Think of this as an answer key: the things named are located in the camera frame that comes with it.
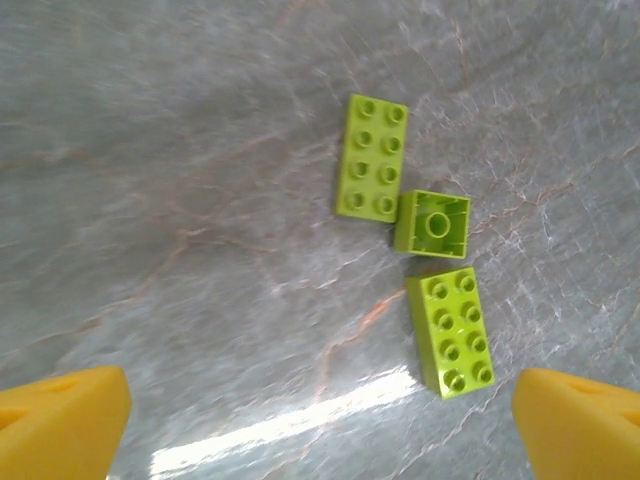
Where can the small green lego brick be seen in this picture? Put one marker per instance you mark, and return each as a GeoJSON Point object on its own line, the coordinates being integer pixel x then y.
{"type": "Point", "coordinates": [432, 230]}

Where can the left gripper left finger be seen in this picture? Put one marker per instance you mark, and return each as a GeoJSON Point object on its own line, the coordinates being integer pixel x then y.
{"type": "Point", "coordinates": [60, 430]}

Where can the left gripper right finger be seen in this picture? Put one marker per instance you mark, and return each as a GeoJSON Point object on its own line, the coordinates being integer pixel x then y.
{"type": "Point", "coordinates": [585, 430]}

